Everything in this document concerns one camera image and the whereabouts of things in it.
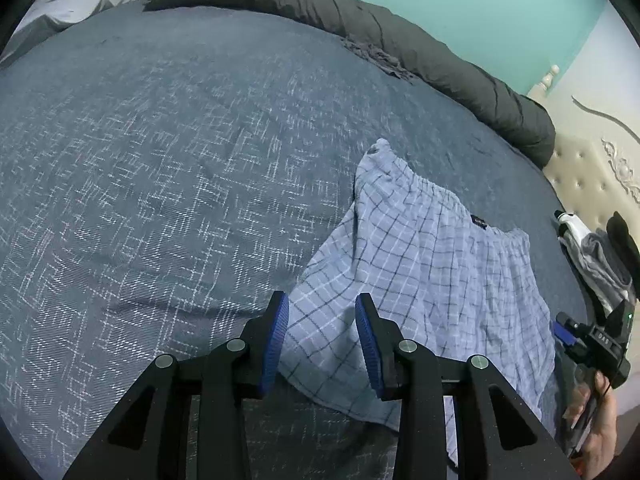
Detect light grey pillow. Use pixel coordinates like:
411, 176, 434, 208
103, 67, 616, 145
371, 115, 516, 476
0, 0, 150, 68

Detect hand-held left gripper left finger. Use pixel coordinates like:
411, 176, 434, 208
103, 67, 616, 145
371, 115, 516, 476
62, 290, 291, 480

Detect blue plaid shorts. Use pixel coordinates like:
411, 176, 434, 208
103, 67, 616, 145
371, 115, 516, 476
277, 137, 558, 466

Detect dark grey rolled duvet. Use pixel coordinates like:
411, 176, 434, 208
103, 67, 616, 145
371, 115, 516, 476
144, 0, 557, 168

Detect stack of folded clothes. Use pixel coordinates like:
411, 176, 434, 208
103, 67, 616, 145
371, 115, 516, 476
554, 210, 640, 316

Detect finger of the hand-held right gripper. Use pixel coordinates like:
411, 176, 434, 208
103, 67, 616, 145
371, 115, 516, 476
552, 312, 589, 361

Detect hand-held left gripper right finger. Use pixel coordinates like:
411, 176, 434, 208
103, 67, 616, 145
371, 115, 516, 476
354, 292, 583, 480

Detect person's right hand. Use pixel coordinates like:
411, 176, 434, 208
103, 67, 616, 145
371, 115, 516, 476
565, 370, 621, 461

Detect cream tufted headboard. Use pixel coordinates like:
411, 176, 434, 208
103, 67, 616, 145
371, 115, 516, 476
527, 64, 640, 271

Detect small crumpled grey cloth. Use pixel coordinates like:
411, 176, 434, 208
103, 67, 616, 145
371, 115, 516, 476
340, 34, 416, 83

